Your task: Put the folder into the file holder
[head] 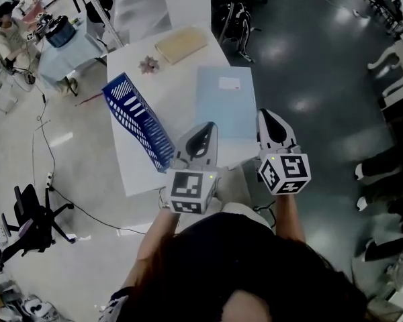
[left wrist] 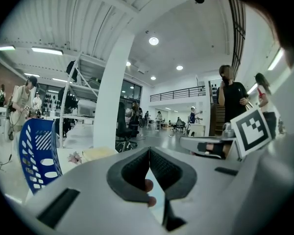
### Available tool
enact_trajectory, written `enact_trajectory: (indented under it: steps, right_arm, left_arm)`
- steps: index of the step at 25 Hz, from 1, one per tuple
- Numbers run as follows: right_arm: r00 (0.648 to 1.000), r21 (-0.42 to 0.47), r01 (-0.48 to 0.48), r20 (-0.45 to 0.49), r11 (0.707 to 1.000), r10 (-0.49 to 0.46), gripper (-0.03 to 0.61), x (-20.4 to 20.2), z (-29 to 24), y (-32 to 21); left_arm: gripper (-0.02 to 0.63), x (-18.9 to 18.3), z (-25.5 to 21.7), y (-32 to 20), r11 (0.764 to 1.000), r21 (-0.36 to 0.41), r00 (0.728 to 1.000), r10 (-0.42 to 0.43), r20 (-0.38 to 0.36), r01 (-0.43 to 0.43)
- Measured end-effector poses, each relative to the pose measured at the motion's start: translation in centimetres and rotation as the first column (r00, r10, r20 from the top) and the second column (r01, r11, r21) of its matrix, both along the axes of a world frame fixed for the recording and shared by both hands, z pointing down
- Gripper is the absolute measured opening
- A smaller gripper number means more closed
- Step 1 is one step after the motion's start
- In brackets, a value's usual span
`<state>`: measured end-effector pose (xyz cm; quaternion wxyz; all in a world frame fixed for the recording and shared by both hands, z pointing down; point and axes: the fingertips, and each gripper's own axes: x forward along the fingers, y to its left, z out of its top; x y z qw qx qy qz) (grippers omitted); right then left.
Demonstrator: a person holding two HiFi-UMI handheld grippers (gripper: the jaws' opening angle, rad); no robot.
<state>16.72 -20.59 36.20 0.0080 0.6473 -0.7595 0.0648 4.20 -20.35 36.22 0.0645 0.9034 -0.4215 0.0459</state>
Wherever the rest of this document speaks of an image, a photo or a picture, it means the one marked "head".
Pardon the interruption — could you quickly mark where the tan paper folder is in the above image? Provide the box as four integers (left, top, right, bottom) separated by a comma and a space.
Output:
154, 25, 210, 66

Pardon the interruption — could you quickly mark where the pink cloth table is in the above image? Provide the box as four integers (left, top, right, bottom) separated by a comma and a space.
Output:
19, 4, 44, 25

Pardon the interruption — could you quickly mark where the black white-striped backpack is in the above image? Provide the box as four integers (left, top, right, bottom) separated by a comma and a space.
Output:
216, 1, 262, 64

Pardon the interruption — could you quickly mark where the white curved-leg table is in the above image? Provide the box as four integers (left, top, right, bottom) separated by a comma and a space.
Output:
367, 35, 403, 111

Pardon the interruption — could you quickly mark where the dark blue round pot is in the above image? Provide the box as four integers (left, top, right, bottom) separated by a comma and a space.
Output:
45, 15, 77, 49

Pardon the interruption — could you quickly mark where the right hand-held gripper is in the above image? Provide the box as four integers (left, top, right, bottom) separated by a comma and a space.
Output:
256, 109, 312, 197

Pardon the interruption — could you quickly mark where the person's left forearm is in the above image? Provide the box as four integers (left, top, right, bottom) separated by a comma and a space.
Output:
120, 209, 181, 293

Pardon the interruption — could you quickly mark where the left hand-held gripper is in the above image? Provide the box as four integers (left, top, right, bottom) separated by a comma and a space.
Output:
163, 121, 221, 216

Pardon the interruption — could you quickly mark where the black office chair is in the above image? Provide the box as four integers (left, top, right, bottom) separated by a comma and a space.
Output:
0, 183, 79, 272

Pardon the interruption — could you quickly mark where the table with light blue cloth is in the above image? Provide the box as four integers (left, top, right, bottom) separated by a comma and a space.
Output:
38, 28, 109, 97

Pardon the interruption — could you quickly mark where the person's dark top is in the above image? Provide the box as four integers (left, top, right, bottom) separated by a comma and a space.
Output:
99, 212, 323, 322

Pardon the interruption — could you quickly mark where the light blue folder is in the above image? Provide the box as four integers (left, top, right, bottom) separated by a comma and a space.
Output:
195, 65, 257, 141

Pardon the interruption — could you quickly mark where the person's right forearm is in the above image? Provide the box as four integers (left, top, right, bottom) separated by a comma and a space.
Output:
273, 193, 306, 244

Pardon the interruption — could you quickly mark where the blue plastic file holder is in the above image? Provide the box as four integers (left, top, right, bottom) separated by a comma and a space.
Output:
101, 72, 176, 174

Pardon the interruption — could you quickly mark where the pink paper flower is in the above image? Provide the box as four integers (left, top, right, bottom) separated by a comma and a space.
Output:
138, 55, 161, 76

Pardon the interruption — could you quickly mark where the black cable with adapter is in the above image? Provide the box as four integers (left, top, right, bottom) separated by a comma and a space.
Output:
48, 186, 149, 237

